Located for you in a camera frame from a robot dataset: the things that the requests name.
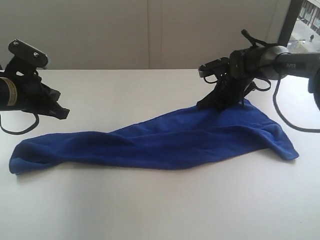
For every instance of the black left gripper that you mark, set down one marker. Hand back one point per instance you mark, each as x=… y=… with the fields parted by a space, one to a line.
x=24 y=91

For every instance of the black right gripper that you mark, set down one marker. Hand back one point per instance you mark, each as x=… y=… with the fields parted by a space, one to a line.
x=227 y=93

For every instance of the blue microfiber towel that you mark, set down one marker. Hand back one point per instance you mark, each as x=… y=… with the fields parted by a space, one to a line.
x=181 y=139

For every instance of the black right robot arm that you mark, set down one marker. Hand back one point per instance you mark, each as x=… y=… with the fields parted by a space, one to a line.
x=235 y=74

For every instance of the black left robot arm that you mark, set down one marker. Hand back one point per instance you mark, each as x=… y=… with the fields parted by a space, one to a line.
x=21 y=89

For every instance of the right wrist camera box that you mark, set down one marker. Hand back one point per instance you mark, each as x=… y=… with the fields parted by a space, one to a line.
x=216 y=67

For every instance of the dark window frame post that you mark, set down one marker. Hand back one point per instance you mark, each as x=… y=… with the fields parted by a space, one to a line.
x=289 y=22

